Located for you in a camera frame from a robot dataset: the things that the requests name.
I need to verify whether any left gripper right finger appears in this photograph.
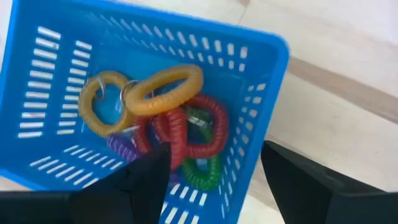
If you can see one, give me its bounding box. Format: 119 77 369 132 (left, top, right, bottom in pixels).
260 139 398 224

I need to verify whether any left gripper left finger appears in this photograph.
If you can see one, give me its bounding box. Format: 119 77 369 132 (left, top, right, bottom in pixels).
0 142 172 224

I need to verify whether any purple spiral coil wristband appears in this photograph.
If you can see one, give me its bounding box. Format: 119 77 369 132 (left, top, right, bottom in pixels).
106 132 142 163

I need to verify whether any green spiral coil wristband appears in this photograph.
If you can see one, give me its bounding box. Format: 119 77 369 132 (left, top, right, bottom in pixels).
181 107 223 192

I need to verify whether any red spiral coil wristband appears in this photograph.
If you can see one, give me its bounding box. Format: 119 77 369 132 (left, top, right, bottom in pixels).
133 108 188 171

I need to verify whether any yellow spiral coil wristband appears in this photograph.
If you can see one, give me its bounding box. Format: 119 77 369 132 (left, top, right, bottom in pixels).
123 63 205 117
77 70 133 138

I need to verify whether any blue plastic basket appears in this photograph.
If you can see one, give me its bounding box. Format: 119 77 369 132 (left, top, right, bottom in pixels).
0 0 290 224

